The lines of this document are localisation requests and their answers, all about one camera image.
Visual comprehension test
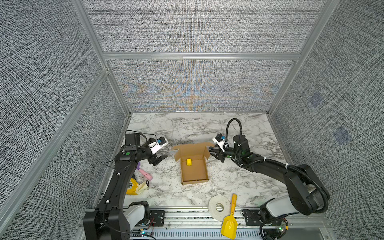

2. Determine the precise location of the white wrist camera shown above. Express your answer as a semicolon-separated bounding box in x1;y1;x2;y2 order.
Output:
212;134;229;152
149;137;168;155

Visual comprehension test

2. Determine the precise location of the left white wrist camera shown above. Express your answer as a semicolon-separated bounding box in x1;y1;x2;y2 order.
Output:
149;137;168;155

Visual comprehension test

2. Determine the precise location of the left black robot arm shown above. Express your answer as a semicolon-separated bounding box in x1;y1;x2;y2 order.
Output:
83;130;169;240

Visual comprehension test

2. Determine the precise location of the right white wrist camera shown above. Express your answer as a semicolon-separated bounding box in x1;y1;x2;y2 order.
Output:
212;134;229;152

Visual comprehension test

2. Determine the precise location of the right black cable conduit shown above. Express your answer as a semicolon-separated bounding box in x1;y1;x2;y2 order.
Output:
224;117;330;214

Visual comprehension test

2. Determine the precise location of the brown cardboard box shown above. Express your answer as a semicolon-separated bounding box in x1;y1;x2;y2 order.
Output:
172;142;214;185

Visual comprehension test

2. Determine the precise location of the yellow plastic toy shovel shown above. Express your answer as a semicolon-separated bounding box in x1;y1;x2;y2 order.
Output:
221;194;238;240

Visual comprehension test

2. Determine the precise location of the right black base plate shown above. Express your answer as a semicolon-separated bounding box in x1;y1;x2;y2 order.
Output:
241;209;269;227

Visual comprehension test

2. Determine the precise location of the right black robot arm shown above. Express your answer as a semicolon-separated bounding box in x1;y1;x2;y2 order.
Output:
210;134;330;221

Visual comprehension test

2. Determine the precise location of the white tape roll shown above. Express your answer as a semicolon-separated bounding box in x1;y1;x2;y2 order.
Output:
208;195;231;222

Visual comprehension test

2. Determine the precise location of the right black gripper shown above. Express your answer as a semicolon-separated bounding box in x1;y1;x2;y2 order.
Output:
206;143;242;163

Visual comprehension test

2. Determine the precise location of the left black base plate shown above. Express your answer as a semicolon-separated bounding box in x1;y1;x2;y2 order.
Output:
136;210;165;228

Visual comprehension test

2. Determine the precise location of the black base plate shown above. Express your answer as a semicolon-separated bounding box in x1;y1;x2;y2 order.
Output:
241;209;269;227
136;210;165;228

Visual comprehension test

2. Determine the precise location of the yellow work glove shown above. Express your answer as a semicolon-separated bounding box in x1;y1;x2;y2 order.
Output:
126;178;150;195

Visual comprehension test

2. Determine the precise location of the aluminium front frame rail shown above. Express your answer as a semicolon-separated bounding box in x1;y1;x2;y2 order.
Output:
74;206;337;240

